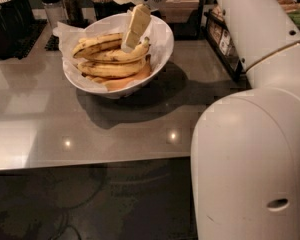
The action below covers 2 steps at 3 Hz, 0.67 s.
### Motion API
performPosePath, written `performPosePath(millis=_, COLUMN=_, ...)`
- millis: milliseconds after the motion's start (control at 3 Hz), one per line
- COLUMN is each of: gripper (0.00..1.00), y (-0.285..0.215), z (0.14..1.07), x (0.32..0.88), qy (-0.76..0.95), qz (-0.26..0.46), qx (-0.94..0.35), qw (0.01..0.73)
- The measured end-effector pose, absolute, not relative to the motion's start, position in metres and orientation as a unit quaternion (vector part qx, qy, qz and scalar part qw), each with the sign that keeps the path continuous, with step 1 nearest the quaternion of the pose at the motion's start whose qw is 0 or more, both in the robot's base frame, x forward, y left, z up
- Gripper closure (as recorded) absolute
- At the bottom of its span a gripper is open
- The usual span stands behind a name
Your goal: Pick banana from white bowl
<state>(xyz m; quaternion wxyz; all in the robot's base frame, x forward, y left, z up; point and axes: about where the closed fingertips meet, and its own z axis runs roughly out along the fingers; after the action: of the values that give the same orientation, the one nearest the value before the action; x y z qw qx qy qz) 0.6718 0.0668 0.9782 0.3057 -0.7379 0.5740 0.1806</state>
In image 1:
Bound spotted yellow banana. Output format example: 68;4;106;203
72;33;123;58

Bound black rubber mat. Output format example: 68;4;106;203
0;19;47;60

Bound black wire condiment rack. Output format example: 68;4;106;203
203;0;300;84

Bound black cup of stir sticks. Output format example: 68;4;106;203
91;0;129;20

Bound salt shaker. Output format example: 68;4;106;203
41;0;66;29

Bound white bowl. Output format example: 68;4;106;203
62;12;175;100

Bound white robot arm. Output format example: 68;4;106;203
191;0;300;240

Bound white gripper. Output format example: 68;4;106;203
113;0;166;53

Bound pepper shaker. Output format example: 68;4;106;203
63;0;84;27

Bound bottom yellow banana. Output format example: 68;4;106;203
85;55;152;91

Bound black napkin holder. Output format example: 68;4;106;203
153;0;203;40

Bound black round container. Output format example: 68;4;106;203
0;0;35;58

